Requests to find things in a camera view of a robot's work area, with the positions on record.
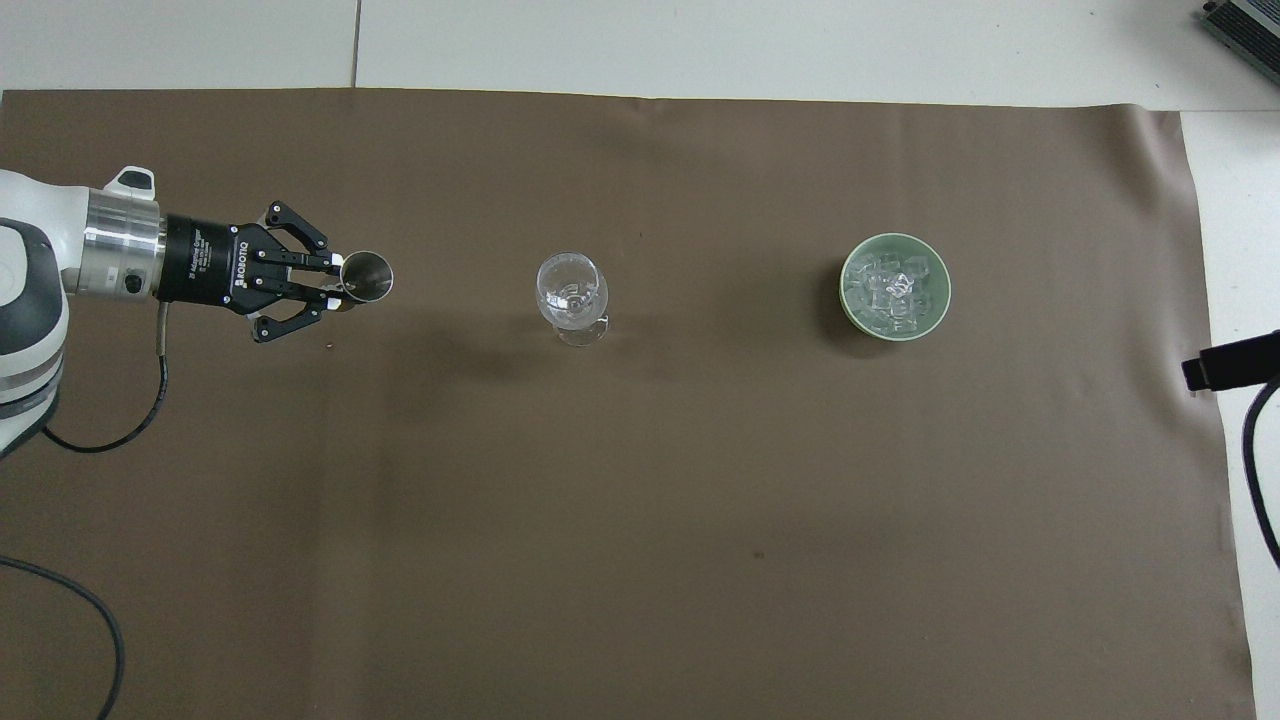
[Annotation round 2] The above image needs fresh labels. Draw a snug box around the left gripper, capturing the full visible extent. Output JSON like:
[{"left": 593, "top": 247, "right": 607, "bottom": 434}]
[{"left": 157, "top": 201, "right": 354, "bottom": 345}]

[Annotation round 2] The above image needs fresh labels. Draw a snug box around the small metal measuring cup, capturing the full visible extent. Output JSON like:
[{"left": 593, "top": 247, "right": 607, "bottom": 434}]
[{"left": 338, "top": 250, "right": 395, "bottom": 305}]

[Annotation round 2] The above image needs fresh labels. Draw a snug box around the clear wine glass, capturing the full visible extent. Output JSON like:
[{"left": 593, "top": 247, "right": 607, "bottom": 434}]
[{"left": 536, "top": 252, "right": 611, "bottom": 348}]

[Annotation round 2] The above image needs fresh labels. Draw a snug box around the green ceramic bowl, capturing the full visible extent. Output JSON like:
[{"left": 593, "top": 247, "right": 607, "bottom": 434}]
[{"left": 838, "top": 232, "right": 953, "bottom": 343}]

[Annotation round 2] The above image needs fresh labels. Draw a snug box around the grey metal box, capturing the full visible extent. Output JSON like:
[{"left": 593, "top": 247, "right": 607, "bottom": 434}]
[{"left": 1201, "top": 0, "right": 1280, "bottom": 58}]

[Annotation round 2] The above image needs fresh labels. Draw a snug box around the black cable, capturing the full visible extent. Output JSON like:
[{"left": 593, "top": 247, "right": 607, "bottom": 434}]
[
  {"left": 1241, "top": 378, "right": 1280, "bottom": 572},
  {"left": 0, "top": 554, "right": 128, "bottom": 720},
  {"left": 40, "top": 298, "right": 170, "bottom": 455}
]

